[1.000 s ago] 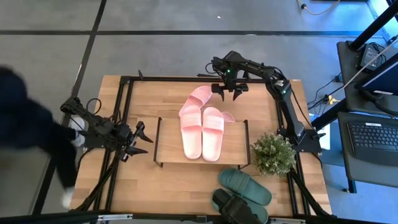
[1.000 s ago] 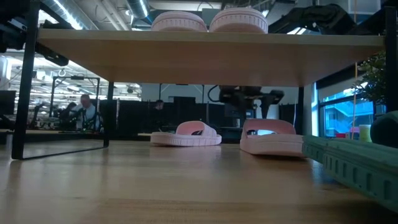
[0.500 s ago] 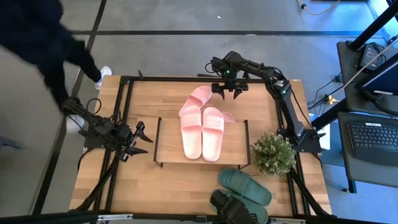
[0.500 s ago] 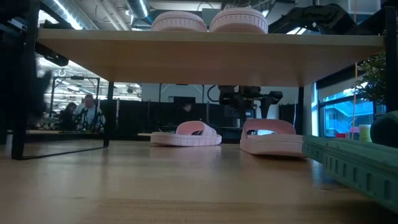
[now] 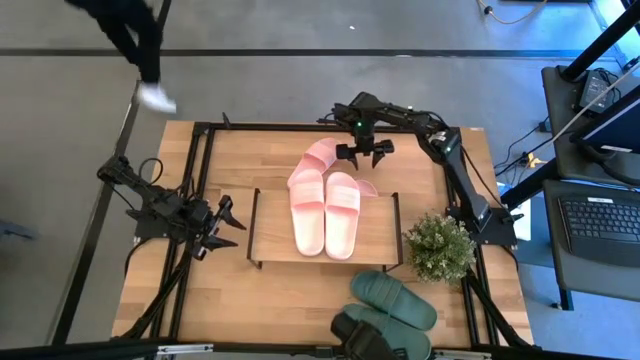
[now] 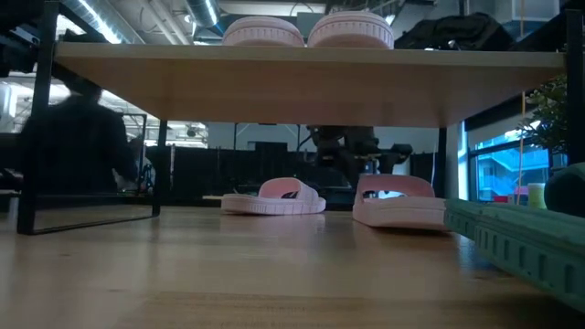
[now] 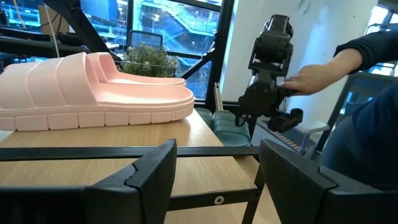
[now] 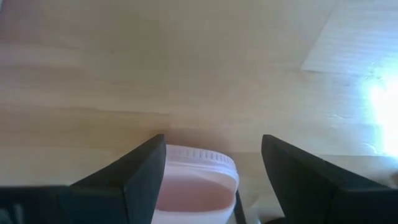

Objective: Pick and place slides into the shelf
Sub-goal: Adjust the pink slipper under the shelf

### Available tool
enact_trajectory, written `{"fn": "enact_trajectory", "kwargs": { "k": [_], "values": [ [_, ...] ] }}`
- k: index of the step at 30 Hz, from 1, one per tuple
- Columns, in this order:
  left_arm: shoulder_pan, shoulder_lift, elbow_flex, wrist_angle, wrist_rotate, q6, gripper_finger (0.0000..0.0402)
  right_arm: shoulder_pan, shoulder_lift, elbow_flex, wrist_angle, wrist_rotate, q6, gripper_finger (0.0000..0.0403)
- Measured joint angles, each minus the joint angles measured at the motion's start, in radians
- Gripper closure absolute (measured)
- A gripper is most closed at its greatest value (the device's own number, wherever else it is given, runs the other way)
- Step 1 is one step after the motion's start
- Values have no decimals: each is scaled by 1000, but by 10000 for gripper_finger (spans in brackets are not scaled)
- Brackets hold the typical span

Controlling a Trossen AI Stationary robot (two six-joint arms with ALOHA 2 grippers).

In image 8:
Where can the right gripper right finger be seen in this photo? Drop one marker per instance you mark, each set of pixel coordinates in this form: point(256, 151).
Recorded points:
point(311, 193)

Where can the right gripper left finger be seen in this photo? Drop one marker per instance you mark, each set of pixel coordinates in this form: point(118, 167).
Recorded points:
point(124, 193)

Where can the pink slide sandal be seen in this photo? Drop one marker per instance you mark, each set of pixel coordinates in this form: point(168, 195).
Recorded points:
point(196, 193)

